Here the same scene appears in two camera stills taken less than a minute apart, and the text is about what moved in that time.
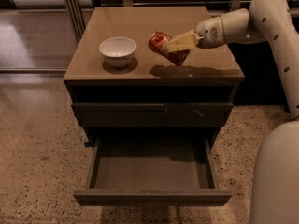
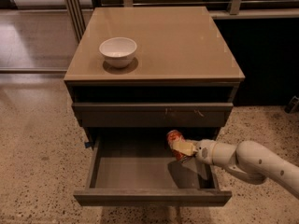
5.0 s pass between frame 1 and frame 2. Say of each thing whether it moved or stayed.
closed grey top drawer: stayed
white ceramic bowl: stayed
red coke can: moved
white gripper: moved
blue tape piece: stayed
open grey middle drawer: stayed
